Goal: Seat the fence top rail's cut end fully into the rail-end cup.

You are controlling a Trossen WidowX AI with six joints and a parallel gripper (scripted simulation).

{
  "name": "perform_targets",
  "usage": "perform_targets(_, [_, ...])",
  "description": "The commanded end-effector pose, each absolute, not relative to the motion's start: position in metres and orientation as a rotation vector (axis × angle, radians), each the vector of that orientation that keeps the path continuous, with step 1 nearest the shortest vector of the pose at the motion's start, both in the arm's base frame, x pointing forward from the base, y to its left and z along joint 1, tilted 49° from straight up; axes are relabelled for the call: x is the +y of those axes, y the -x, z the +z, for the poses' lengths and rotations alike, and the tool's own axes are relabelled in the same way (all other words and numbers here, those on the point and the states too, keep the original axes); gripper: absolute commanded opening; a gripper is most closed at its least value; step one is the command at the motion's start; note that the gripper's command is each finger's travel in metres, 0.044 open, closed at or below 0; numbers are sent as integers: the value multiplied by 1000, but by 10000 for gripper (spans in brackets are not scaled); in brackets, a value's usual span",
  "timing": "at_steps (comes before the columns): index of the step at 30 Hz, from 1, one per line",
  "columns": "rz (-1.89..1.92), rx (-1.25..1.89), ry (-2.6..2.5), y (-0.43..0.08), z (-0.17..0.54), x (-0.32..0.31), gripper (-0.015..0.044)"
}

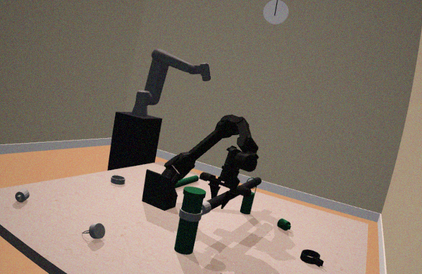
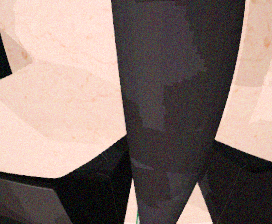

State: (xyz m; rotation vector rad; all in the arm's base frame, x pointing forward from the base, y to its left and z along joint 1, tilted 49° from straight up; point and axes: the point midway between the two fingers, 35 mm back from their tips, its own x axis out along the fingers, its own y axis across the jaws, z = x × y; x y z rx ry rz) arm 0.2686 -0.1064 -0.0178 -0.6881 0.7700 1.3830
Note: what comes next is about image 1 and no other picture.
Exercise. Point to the green tube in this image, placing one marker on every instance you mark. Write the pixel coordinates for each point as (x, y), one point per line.
(185, 181)

